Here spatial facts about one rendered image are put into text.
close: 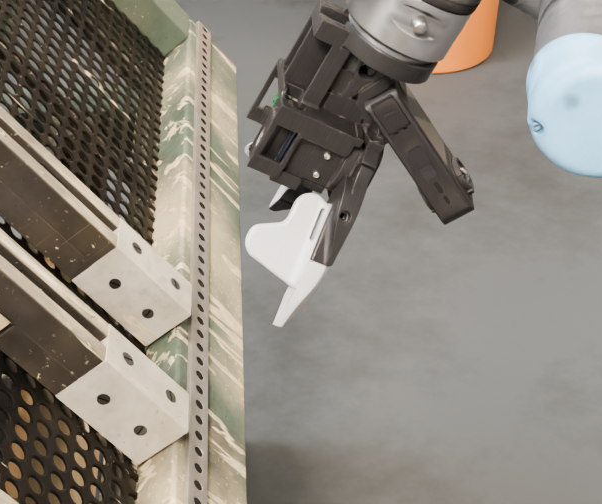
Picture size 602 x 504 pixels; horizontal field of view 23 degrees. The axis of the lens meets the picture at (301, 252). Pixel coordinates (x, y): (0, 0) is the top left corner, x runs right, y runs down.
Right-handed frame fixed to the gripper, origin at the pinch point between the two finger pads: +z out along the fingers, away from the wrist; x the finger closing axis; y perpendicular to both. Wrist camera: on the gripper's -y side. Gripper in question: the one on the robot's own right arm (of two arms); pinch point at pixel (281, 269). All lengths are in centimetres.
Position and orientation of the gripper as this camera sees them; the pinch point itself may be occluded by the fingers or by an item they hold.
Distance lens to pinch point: 106.5
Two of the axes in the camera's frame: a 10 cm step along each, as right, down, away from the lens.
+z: -4.6, 7.4, 4.9
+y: -8.9, -3.7, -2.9
